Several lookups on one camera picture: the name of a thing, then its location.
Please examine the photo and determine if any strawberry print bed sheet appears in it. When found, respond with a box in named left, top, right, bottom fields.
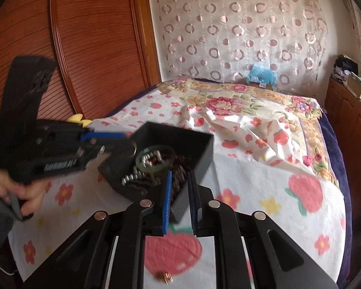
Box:
left=9, top=92, right=348, bottom=289

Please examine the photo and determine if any brown wooden bead bracelet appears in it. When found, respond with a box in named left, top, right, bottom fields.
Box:
left=168, top=157, right=193, bottom=202

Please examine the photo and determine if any wooden slatted wardrobe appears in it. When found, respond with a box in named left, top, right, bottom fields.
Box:
left=0, top=0, right=161, bottom=145

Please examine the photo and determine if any white window curtain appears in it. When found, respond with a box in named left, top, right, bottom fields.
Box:
left=340, top=0, right=361, bottom=76

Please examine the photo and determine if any navy bed cover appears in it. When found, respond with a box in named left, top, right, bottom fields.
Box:
left=317, top=113, right=354, bottom=286

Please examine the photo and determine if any blue plastic bag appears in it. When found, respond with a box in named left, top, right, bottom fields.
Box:
left=246, top=64, right=278, bottom=88

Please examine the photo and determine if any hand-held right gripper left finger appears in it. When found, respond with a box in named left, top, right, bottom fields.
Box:
left=21, top=170, right=173, bottom=289

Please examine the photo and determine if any dark clothes pile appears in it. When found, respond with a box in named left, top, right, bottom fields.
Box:
left=333, top=55, right=358, bottom=81

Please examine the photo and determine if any white pearl bracelet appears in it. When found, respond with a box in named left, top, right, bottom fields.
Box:
left=121, top=151, right=161, bottom=189

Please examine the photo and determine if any person's left hand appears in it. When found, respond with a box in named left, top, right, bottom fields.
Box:
left=0, top=170, right=46, bottom=220

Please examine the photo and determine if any wooden side cabinet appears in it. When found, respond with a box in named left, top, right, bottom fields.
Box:
left=323, top=77, right=361, bottom=247

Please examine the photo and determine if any yellow plush toy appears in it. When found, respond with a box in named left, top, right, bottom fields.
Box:
left=69, top=114, right=92, bottom=127

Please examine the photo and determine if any green jade bangle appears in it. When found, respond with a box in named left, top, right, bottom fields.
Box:
left=135, top=146, right=173, bottom=174

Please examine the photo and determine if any circle pattern sheer curtain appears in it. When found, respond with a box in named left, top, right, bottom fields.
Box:
left=149, top=0, right=330, bottom=95

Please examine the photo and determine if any floral blanket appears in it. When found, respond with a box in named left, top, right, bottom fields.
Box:
left=156, top=78, right=340, bottom=187

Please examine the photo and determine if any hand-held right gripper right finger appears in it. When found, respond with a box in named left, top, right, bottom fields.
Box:
left=187, top=171, right=339, bottom=289

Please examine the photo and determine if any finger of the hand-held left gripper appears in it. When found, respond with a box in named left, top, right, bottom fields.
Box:
left=81, top=131, right=130, bottom=143
left=90, top=140, right=138, bottom=160

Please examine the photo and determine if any black jewelry box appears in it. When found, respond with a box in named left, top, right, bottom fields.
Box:
left=98, top=121, right=215, bottom=225

